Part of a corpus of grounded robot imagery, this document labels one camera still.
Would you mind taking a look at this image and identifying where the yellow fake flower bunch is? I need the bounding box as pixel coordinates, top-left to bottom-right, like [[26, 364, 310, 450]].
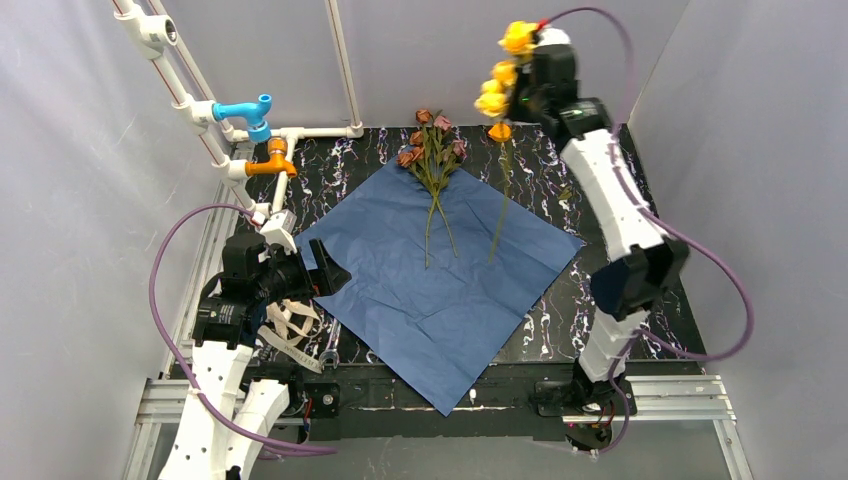
[[474, 21, 539, 263]]

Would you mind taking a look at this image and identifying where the blue wrapping paper sheet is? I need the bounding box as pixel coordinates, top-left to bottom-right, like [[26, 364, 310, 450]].
[[296, 164, 582, 415]]

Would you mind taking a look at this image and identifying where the brown pink fake flower bunch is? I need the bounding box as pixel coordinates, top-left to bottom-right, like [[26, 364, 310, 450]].
[[396, 109, 467, 268]]

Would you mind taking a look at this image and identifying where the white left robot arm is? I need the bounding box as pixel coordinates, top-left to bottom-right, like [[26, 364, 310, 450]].
[[159, 233, 351, 479]]

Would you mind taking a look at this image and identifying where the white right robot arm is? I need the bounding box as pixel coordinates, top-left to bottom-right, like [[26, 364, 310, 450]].
[[508, 43, 689, 383]]

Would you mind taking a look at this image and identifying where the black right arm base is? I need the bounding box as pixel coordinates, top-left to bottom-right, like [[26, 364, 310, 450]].
[[530, 368, 638, 454]]

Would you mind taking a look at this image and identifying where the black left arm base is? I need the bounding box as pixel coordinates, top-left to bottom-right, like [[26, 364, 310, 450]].
[[261, 377, 342, 455]]

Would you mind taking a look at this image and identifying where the cream printed ribbon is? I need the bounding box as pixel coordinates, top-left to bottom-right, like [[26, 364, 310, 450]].
[[257, 299, 323, 373]]

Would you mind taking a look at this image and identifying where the orange plastic piece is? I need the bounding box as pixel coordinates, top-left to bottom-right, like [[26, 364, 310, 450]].
[[487, 121, 512, 143]]

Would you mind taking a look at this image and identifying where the silver open-end wrench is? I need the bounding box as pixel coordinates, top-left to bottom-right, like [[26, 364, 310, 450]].
[[318, 319, 342, 369]]

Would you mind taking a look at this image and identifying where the orange plastic tap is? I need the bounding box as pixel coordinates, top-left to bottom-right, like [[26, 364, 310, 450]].
[[245, 137, 297, 178]]

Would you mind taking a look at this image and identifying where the blue plastic tap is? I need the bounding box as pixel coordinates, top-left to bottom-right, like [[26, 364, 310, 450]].
[[212, 94, 273, 143]]

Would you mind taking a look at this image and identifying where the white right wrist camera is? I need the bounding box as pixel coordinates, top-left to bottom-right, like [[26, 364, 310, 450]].
[[536, 26, 571, 47]]

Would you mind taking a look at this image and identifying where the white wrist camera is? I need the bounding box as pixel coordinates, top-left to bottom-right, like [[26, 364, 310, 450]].
[[536, 26, 571, 47], [259, 209, 298, 254]]

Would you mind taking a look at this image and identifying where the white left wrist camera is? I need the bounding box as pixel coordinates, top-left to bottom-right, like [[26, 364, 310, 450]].
[[259, 209, 298, 254]]

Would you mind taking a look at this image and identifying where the white pvc pipe frame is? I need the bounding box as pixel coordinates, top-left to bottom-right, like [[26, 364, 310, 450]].
[[112, 1, 364, 224]]

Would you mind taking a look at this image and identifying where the aluminium extrusion frame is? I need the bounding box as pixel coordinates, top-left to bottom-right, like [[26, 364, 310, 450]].
[[122, 142, 753, 480]]

